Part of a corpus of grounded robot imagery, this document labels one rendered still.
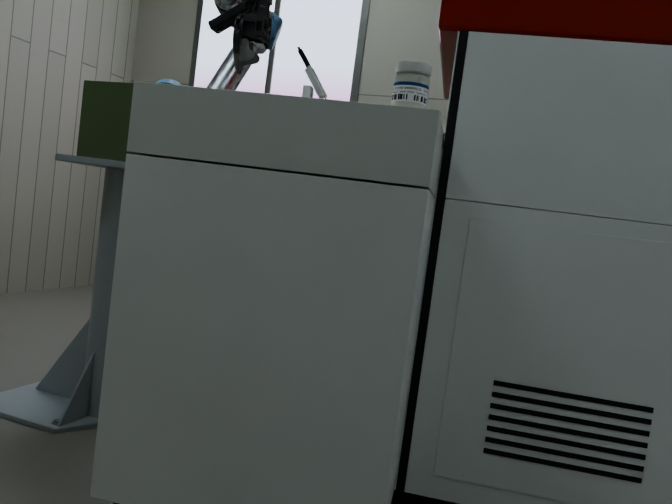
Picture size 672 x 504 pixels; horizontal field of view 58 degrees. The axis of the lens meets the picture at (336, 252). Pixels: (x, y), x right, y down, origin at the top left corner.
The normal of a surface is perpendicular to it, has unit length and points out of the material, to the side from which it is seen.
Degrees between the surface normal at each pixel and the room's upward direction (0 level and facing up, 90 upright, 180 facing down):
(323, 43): 90
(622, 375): 90
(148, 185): 90
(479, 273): 90
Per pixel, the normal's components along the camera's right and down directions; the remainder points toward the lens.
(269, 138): -0.19, 0.04
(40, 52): 0.93, 0.15
